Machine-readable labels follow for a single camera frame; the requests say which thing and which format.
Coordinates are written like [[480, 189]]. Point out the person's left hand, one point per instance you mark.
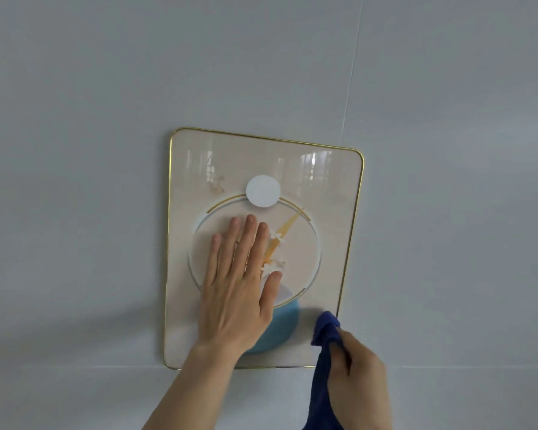
[[233, 304]]

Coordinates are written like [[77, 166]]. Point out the person's right hand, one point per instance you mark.
[[363, 385]]

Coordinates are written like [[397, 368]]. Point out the blue microfibre cloth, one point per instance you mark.
[[319, 391]]

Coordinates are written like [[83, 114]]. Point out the gold-framed flower wall picture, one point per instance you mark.
[[327, 210]]

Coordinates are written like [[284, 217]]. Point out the person's left forearm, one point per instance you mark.
[[188, 394]]

